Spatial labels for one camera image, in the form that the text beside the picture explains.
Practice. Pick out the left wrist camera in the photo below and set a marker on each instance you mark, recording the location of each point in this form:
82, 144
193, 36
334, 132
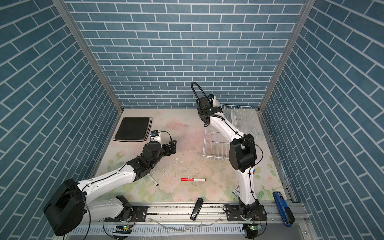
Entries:
155, 136

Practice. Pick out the aluminium front rail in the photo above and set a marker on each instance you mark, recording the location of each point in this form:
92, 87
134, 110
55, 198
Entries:
180, 214

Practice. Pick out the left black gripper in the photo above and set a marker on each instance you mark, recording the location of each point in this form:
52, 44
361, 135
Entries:
173, 149

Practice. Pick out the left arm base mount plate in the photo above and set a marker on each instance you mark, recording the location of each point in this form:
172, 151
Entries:
134, 214

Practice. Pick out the blue black box cutter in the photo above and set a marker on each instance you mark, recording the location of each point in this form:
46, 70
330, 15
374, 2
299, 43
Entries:
284, 210

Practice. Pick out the black capped white marker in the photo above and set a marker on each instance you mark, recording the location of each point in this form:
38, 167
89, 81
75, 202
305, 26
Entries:
153, 180

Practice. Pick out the red marker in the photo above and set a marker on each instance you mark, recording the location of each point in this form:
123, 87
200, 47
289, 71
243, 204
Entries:
193, 179

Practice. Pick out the white curved plate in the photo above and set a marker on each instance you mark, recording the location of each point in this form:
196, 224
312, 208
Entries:
234, 119

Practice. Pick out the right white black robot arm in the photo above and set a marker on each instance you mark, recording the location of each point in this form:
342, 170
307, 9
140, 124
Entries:
242, 152

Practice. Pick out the black square plate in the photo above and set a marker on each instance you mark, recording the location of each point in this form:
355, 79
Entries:
133, 129

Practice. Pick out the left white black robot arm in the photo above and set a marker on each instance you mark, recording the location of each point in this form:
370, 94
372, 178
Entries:
88, 190

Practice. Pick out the white wire dish rack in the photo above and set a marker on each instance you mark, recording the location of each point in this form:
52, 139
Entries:
217, 144

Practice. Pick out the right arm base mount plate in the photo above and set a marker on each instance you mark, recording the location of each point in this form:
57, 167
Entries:
234, 214

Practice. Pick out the black remote control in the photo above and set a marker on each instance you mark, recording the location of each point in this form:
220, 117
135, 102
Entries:
197, 209

